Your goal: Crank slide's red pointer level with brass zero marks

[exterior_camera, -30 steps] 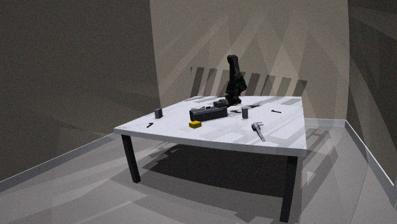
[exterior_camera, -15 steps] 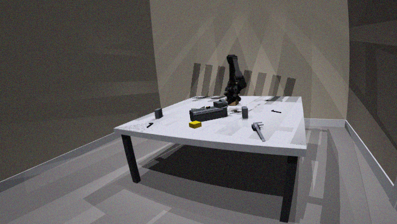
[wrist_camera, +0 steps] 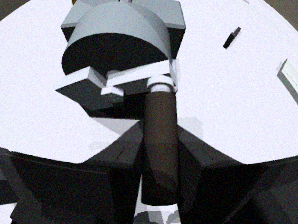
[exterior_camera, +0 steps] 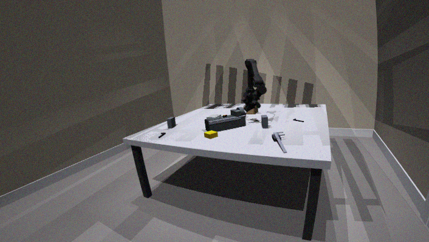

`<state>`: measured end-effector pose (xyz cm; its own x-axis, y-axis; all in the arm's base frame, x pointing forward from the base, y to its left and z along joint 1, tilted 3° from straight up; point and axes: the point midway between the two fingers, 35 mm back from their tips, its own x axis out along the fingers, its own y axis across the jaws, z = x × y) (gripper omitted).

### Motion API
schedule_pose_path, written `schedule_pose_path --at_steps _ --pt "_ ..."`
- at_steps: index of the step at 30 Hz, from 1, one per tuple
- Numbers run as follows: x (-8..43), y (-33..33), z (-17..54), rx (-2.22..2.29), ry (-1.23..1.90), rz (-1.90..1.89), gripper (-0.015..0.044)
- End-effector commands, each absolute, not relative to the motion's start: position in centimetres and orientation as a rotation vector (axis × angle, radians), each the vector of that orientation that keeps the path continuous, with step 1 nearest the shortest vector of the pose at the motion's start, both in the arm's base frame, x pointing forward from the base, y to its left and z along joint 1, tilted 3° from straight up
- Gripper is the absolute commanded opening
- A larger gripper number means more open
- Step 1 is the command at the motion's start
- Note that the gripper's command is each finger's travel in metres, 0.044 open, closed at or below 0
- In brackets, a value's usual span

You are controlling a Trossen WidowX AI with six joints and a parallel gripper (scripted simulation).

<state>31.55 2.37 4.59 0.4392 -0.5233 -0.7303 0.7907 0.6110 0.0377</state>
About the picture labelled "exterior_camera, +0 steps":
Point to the yellow block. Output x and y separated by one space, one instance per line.
211 134

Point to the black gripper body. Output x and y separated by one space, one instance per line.
254 102

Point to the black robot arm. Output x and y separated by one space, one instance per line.
254 80

